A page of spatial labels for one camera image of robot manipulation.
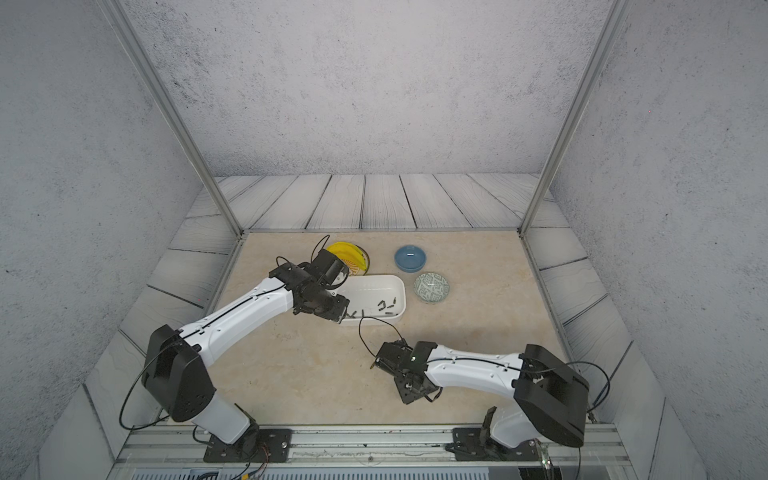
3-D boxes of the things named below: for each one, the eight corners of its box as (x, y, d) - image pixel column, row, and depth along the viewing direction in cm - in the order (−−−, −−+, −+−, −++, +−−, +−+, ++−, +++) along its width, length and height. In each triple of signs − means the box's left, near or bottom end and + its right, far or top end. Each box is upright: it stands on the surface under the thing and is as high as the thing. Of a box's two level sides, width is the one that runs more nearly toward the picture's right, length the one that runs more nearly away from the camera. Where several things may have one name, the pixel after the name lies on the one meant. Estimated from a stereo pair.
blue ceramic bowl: (394, 273, 109) (394, 267, 107) (394, 251, 116) (394, 245, 114) (425, 273, 109) (426, 267, 107) (423, 251, 116) (424, 245, 114)
